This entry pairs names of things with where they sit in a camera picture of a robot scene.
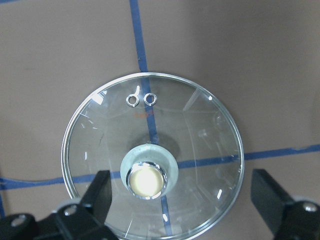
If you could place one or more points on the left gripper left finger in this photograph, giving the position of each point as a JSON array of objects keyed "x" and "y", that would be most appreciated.
[{"x": 84, "y": 220}]

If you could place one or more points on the glass pot lid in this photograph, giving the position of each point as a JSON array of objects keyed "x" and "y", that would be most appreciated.
[{"x": 174, "y": 153}]

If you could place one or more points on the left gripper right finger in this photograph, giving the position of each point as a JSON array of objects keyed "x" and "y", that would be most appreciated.
[{"x": 286, "y": 217}]

